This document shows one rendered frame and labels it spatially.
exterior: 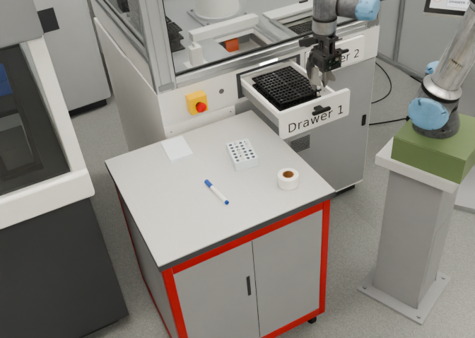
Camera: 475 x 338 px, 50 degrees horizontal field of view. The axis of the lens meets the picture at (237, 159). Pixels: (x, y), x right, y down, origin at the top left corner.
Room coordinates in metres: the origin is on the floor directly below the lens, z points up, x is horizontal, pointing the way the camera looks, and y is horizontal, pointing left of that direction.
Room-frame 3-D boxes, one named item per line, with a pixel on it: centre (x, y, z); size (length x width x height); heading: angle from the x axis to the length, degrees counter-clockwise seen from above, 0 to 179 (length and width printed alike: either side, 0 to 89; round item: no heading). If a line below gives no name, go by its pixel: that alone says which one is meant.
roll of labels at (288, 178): (1.30, -0.16, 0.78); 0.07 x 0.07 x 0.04
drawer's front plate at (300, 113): (1.53, -0.29, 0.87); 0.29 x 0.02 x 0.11; 114
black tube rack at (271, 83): (1.71, -0.21, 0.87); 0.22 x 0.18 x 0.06; 24
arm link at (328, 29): (1.49, -0.31, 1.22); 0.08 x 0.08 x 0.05
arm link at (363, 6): (1.45, -0.40, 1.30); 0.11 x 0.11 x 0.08; 56
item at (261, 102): (1.72, -0.21, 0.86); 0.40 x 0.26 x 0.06; 24
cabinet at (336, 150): (2.28, -0.01, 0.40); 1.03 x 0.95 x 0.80; 114
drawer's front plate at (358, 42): (1.95, -0.45, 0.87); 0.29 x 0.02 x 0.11; 114
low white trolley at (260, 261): (1.38, 0.09, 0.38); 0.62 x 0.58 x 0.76; 114
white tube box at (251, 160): (1.46, -0.02, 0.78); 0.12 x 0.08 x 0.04; 12
